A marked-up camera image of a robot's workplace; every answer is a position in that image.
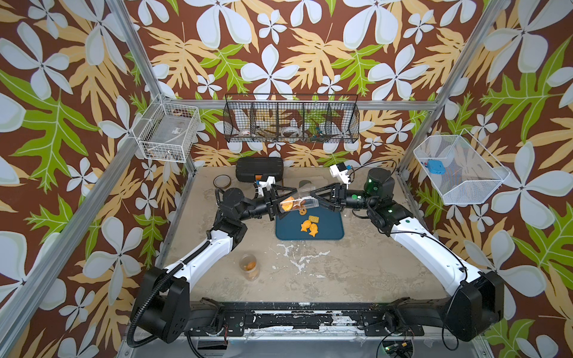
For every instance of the white wire basket left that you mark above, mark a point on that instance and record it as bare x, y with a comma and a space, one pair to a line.
166, 131

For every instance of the brown tape roll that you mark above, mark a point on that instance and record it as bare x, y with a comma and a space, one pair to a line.
222, 182

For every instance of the white wire basket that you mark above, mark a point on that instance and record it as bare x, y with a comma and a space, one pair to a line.
473, 173
166, 131

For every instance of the orange fish cookie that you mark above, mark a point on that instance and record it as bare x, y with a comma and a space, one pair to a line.
305, 226
313, 230

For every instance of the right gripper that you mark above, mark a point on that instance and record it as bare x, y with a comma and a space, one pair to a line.
340, 198

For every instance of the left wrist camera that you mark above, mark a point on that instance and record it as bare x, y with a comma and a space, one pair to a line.
263, 185

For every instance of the clear jar orange cookies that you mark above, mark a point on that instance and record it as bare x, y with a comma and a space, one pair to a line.
249, 267

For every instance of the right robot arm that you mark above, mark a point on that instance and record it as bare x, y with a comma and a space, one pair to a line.
475, 299

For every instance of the black wire basket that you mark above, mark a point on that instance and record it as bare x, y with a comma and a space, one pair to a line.
291, 118

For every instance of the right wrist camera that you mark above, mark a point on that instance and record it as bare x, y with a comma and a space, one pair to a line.
341, 172

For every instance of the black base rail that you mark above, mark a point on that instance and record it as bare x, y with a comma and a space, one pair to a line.
240, 319

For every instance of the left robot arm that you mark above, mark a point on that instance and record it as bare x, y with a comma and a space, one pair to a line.
163, 309

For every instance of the clear jar brown cookies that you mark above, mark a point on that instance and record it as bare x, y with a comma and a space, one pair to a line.
298, 203

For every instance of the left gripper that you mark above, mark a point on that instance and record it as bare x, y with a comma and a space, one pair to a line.
271, 203

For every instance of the teal plastic tray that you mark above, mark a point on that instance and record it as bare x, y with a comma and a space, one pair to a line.
330, 225

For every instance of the white wire basket right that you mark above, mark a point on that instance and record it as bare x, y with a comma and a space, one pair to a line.
473, 173

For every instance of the blue object in basket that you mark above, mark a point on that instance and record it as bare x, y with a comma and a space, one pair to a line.
435, 167

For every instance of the black tool case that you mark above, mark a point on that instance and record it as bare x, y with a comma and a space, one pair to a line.
250, 169

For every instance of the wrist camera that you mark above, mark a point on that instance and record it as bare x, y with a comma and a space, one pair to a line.
341, 172
263, 185

